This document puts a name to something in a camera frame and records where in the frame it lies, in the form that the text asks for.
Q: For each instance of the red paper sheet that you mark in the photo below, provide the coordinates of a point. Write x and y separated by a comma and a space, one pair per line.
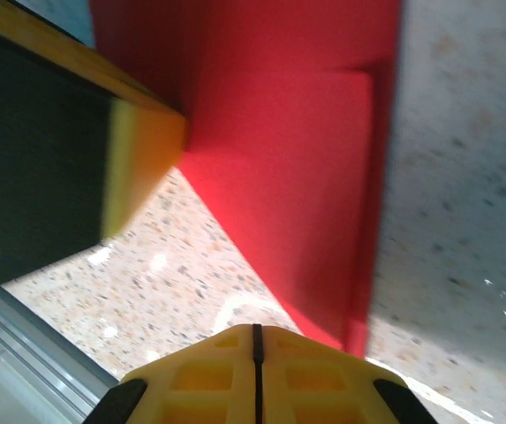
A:
279, 176

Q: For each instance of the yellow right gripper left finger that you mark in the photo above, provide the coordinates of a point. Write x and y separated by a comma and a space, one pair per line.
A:
208, 380

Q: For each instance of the wide aluminium crossbeam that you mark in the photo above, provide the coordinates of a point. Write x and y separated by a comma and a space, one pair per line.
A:
36, 353

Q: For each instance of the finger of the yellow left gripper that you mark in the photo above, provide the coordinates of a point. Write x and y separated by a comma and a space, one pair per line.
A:
36, 154

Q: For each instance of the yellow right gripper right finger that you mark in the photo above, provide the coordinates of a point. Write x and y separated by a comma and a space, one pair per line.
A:
314, 380

